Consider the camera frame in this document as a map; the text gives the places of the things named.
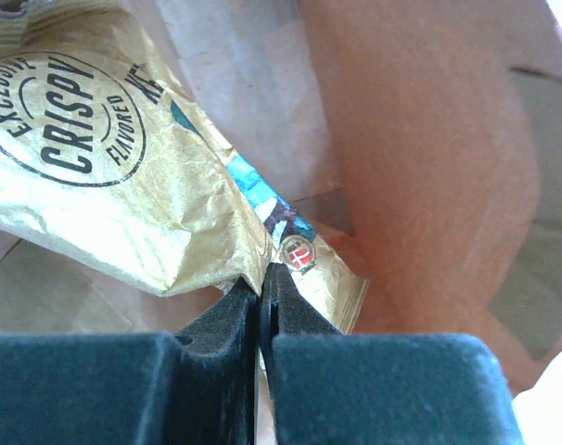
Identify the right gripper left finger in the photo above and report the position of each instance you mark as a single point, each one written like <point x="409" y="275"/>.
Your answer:
<point x="197" y="386"/>

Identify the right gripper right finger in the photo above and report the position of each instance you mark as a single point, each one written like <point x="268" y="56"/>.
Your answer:
<point x="332" y="388"/>

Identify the gold snack packet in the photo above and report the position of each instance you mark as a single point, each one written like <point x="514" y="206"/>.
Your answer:
<point x="106" y="159"/>

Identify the red paper bag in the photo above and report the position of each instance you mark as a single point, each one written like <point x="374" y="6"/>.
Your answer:
<point x="421" y="139"/>

